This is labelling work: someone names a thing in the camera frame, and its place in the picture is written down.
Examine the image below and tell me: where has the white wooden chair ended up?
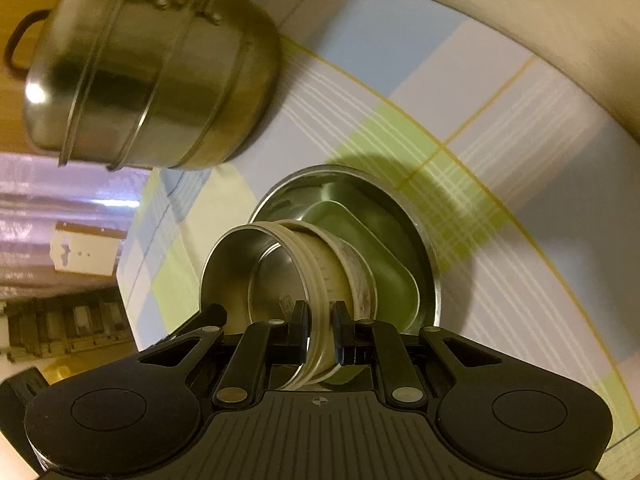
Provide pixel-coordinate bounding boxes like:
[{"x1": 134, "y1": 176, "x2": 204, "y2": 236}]
[{"x1": 50, "y1": 220, "x2": 132, "y2": 277}]

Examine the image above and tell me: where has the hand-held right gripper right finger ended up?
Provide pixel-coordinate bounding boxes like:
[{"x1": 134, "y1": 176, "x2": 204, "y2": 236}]
[{"x1": 332, "y1": 301, "x2": 503, "y2": 407}]

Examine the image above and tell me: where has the cream ribbed round bowl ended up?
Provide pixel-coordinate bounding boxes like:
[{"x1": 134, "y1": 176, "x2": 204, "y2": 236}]
[{"x1": 272, "y1": 219, "x2": 352, "y2": 392}]

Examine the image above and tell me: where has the purple lace curtain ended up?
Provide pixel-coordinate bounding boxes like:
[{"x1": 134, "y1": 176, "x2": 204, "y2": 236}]
[{"x1": 0, "y1": 152, "x2": 152, "y2": 302}]

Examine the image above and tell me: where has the stainless steel steamer pot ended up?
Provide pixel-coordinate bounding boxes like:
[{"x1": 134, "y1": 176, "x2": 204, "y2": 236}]
[{"x1": 5, "y1": 0, "x2": 282, "y2": 171}]

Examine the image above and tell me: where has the checked tablecloth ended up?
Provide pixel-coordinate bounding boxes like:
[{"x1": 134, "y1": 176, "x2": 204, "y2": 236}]
[{"x1": 117, "y1": 0, "x2": 640, "y2": 461}]

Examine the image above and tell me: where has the large stainless steel plate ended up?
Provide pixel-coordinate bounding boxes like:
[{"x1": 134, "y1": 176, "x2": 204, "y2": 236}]
[{"x1": 248, "y1": 164, "x2": 442, "y2": 334}]

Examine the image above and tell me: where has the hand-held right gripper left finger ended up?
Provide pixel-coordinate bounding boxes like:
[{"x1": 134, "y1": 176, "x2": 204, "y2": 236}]
[{"x1": 137, "y1": 301, "x2": 308, "y2": 409}]

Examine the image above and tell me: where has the black folding rack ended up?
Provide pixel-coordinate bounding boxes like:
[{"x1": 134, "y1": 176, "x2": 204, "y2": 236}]
[{"x1": 0, "y1": 295, "x2": 132, "y2": 362}]

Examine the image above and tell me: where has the green rectangular plate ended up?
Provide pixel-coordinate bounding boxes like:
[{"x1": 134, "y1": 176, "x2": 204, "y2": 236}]
[{"x1": 300, "y1": 199, "x2": 420, "y2": 334}]

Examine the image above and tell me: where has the small stainless steel bowl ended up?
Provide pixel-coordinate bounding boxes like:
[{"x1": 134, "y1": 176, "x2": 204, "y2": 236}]
[{"x1": 200, "y1": 223, "x2": 314, "y2": 392}]

